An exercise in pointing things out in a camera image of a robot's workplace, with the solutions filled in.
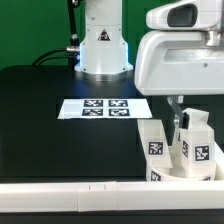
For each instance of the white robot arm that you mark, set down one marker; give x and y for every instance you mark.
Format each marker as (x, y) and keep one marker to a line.
(104, 52)

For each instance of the paper sheet with markers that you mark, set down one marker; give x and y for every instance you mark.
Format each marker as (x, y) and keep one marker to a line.
(104, 109)

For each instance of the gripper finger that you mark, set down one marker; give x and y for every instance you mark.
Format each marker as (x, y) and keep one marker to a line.
(175, 102)

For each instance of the white barrier rail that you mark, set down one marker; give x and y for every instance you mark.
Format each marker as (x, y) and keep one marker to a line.
(219, 159)
(111, 196)

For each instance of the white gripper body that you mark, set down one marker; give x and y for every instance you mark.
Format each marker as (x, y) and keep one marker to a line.
(183, 53)

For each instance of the black pole with connector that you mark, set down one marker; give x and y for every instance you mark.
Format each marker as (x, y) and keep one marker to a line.
(74, 39)

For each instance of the white front barrier rail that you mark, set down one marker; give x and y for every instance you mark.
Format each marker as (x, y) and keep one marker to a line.
(111, 196)

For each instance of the white round stool seat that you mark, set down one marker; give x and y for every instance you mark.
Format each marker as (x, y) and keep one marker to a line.
(176, 173)

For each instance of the white right barrier rail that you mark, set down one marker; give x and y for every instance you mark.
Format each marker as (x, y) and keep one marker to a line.
(219, 159)

